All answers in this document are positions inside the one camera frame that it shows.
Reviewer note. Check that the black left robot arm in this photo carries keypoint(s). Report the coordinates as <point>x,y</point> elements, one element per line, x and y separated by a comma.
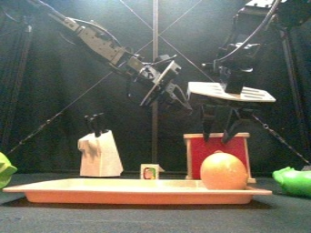
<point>97,42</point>

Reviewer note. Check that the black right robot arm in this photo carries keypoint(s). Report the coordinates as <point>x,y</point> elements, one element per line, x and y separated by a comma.
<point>248,18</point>

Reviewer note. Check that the orange toy egg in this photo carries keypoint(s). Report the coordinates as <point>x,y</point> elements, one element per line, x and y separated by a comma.
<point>224,171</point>

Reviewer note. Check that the red wooden box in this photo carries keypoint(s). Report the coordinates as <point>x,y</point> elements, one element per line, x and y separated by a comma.
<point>197,151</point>

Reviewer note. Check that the small white picture block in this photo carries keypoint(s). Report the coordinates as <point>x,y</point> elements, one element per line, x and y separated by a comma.
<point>150,173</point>

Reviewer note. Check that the green toy vegetable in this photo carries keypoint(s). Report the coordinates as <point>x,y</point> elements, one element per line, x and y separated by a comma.
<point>296,182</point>
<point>6,171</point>

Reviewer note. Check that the white toy knife block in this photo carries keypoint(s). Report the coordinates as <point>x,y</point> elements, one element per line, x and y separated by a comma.
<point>100,157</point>

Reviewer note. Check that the pink plastic tray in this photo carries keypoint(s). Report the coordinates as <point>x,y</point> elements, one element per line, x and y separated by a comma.
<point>134,194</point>

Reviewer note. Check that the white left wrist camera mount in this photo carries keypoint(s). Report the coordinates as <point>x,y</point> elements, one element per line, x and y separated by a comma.
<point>165,75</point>

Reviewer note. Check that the vertical metal frame pole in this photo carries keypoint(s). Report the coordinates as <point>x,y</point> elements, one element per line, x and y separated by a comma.
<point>156,30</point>

